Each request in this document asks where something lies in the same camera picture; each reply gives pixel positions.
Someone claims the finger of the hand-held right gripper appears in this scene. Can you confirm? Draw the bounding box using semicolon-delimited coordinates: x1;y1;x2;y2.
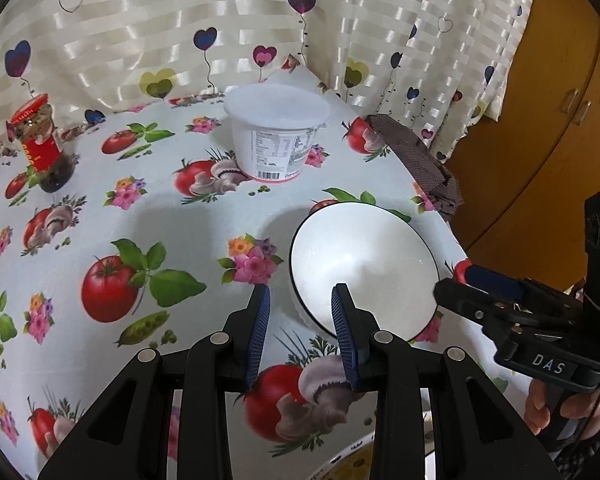
462;262;572;307
432;278;520;327

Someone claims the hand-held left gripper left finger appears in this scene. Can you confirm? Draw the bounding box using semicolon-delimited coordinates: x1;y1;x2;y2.
37;284;272;480

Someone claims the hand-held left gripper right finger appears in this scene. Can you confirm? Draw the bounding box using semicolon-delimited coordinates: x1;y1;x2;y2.
330;282;563;480

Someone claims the white ribbed bowl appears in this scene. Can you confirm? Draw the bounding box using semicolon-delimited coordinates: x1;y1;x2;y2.
288;201;441;347

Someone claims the person's right forearm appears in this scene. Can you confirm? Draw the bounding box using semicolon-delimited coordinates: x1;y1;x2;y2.
550;432;600;480

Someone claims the person's right hand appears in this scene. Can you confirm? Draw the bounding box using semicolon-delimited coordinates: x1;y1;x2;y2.
522;377;600;439

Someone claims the yellow floral plate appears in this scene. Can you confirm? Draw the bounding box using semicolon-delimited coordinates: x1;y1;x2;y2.
307;439;381;480

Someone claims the brown mesh cloth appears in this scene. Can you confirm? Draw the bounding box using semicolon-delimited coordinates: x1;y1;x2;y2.
365;114;465;221

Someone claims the wooden cabinet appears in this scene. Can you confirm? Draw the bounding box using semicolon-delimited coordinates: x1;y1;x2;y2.
445;0;600;303

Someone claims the fruit-print tablecloth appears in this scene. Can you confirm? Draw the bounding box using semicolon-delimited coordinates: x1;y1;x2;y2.
0;66;512;480

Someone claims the white plastic tub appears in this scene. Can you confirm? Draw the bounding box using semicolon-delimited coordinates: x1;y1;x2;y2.
222;82;332;183

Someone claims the red-lidded sauce jar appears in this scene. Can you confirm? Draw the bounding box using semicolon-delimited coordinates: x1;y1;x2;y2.
5;92;77;194

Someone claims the cream heart-print curtain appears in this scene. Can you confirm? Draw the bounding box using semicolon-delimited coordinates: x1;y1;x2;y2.
0;0;539;163

